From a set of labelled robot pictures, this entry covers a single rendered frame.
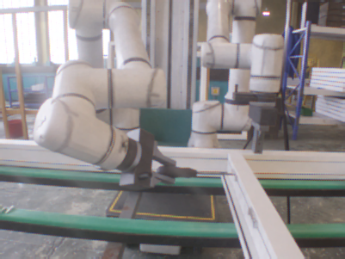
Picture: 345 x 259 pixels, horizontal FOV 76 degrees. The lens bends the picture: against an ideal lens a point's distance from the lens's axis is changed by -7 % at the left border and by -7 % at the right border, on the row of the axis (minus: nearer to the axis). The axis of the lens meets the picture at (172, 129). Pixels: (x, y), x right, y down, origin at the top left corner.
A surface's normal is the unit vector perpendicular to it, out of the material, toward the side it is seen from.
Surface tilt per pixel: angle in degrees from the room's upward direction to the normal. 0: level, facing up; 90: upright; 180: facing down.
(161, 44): 90
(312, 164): 90
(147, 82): 69
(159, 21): 90
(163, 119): 90
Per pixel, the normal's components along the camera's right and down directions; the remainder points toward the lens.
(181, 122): -0.11, 0.25
